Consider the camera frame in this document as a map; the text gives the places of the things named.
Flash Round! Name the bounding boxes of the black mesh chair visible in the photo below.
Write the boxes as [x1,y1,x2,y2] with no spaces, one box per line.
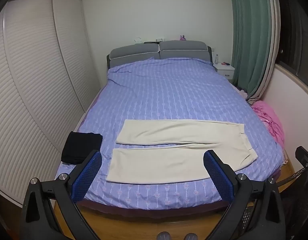
[277,146,308,240]

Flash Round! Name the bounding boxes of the pink crumpled cloth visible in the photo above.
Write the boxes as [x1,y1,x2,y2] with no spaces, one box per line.
[252,100,286,145]

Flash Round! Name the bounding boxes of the grey padded headboard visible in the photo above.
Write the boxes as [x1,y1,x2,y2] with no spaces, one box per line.
[106,40,212,70]

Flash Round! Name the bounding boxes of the black folded garment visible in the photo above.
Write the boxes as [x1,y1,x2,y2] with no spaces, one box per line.
[61,131,103,165]

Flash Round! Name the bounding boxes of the white louvered wardrobe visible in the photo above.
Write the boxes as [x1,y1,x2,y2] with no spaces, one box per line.
[0,0,101,208]

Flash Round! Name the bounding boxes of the bed with purple floral sheet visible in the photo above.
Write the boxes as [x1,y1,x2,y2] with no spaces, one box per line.
[54,57,286,210]

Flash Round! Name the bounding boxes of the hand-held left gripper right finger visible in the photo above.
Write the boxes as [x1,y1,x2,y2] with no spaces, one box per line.
[203,149,292,240]

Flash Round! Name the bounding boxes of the cream pants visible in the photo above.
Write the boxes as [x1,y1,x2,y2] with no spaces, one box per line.
[106,119,258,183]

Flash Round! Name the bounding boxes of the green curtain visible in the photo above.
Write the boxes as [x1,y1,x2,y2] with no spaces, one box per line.
[228,0,273,103]

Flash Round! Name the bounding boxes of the dark window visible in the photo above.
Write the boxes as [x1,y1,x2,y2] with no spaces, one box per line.
[278,0,308,77]

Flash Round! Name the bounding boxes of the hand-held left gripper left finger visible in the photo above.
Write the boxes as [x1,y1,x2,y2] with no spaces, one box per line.
[19,149,106,240]

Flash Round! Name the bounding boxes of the white nightstand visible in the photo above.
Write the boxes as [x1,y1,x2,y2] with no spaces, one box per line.
[213,62,236,80]

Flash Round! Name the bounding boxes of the beige curtain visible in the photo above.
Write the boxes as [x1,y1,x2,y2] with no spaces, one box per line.
[254,0,281,99]

